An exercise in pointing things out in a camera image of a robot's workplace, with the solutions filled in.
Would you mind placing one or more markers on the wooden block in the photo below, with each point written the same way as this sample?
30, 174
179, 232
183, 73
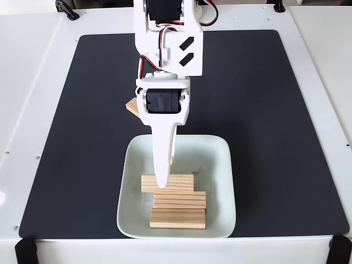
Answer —
181, 182
131, 106
177, 220
181, 200

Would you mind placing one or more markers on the white square plate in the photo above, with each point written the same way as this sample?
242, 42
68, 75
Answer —
137, 220

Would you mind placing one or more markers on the black rubber mat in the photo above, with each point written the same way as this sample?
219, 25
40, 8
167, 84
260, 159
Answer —
82, 137

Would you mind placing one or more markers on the black table clamp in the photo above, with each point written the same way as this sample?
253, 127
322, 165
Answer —
279, 6
67, 9

